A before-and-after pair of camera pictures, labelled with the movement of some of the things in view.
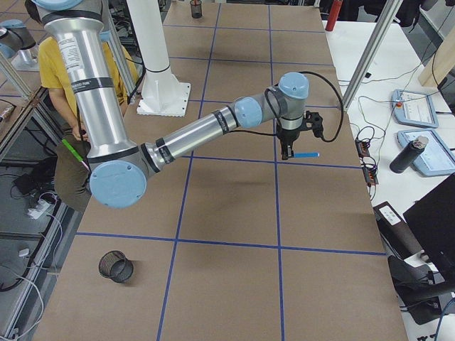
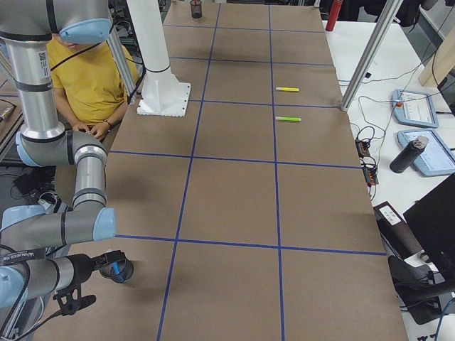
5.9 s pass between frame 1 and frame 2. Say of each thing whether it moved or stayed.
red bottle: stayed
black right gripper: moved
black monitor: stayed
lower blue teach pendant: stayed
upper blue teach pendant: stayed
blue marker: moved
